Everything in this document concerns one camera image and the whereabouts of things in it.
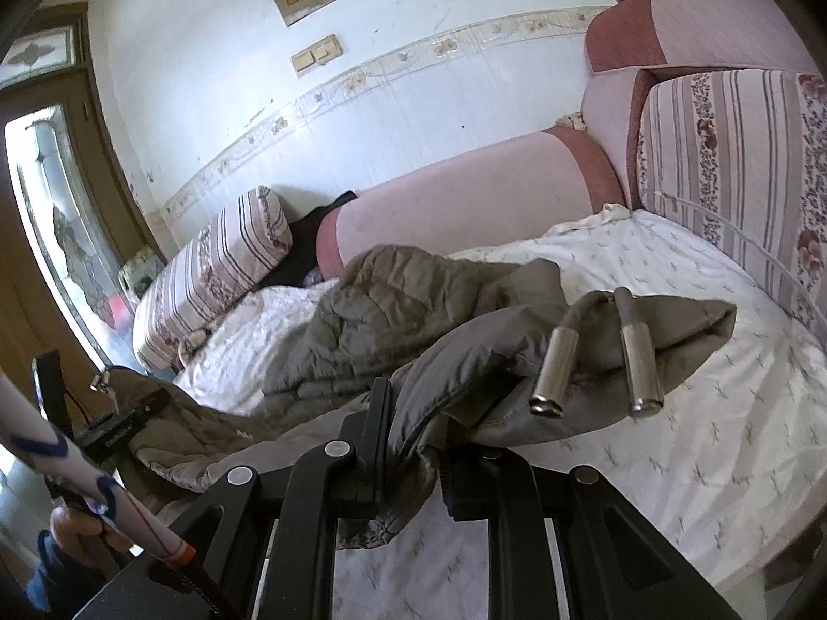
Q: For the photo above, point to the black cloth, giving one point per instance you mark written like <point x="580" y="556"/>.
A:
<point x="303" y="245"/>

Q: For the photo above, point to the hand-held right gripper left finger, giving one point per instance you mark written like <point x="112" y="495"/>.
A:
<point x="378" y="439"/>

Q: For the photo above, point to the green floral box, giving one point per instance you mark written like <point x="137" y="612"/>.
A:
<point x="139" y="274"/>

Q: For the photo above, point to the small striped floral cushion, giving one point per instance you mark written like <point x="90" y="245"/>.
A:
<point x="213" y="271"/>

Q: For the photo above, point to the beige wall switch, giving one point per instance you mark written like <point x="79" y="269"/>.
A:
<point x="303" y="61"/>
<point x="327" y="50"/>

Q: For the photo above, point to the small beige cloth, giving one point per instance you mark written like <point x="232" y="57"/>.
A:
<point x="572" y="121"/>

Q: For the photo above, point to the large striped floral cushion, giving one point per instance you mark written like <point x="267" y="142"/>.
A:
<point x="730" y="161"/>

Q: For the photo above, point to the white bed sheet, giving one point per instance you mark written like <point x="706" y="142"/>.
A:
<point x="646" y="465"/>

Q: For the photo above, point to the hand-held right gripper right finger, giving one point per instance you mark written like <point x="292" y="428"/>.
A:
<point x="468" y="491"/>

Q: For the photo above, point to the person's left hand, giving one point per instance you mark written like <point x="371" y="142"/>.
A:
<point x="71" y="526"/>

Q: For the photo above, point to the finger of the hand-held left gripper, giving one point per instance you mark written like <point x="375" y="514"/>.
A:
<point x="50" y="387"/>

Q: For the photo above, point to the wooden door with patterned glass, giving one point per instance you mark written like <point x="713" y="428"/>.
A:
<point x="64" y="206"/>

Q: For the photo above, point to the person's left forearm blue sleeve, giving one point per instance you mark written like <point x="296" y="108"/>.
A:
<point x="55" y="578"/>

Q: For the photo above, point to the grey-brown hooded jacket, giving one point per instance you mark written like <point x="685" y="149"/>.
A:
<point x="400" y="329"/>

